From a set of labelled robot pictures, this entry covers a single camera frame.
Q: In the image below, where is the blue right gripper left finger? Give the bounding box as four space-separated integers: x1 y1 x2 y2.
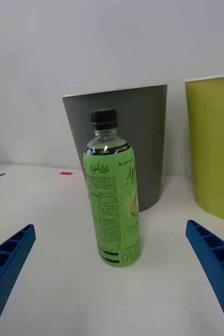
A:
0 224 36 336

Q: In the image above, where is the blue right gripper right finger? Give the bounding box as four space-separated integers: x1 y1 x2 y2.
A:
185 219 224 336

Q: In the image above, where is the green plastic bottle black cap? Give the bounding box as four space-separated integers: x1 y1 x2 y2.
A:
83 108 143 268

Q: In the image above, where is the yellow-green plastic waste bin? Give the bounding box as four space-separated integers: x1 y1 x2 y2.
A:
184 74 224 223

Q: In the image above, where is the grey plastic waste bin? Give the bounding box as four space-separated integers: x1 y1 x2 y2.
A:
61 83 169 213

